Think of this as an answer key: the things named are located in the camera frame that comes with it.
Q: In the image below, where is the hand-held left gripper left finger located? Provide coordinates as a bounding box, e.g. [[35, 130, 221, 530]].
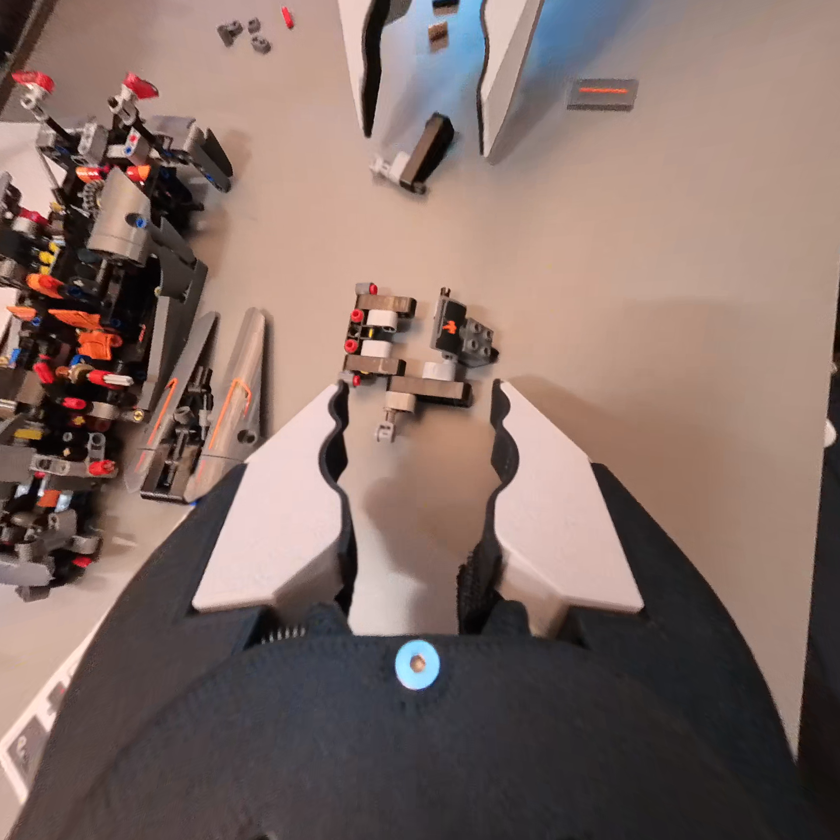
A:
[[189, 381, 361, 632]]

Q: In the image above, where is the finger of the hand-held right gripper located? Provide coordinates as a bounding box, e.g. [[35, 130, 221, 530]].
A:
[[338, 0, 395, 139], [478, 0, 546, 158]]

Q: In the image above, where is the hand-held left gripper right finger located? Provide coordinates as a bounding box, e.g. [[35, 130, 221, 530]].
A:
[[487, 379, 645, 636]]

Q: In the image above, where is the black lego beam with connector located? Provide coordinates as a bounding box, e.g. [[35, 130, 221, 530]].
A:
[[375, 375, 473, 442], [369, 113, 455, 196]]

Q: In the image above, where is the black printed lego block assembly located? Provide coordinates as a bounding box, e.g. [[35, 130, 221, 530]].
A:
[[420, 287, 497, 382]]

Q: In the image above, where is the small black grey brick assembly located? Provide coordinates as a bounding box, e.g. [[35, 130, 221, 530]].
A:
[[339, 282, 418, 388]]

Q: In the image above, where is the grey lego wing panel assembly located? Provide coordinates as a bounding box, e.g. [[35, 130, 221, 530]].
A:
[[125, 307, 270, 505]]

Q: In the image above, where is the large lego car chassis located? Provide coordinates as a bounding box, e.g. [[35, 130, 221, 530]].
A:
[[0, 69, 234, 601]]

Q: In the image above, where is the black tile with orange stripe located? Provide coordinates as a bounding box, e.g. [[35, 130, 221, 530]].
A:
[[566, 77, 639, 112]]

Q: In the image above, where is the white sticker sheet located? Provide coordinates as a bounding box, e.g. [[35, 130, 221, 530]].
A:
[[0, 656, 73, 802]]

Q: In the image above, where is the white paper sheet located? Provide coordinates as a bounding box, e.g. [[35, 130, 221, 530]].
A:
[[0, 121, 53, 198]]

